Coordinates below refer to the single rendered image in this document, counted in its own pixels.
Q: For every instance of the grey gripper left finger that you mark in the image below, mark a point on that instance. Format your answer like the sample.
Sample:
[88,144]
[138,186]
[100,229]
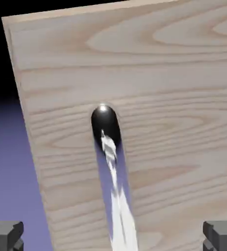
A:
[3,236]

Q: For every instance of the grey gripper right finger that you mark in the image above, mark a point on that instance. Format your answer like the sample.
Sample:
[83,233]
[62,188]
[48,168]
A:
[223,236]

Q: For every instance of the light wood cabinet door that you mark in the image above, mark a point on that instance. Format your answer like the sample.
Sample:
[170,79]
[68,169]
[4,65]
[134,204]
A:
[164,98]

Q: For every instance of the light wood cabinet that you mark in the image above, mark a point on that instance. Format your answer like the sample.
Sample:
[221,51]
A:
[6,27]

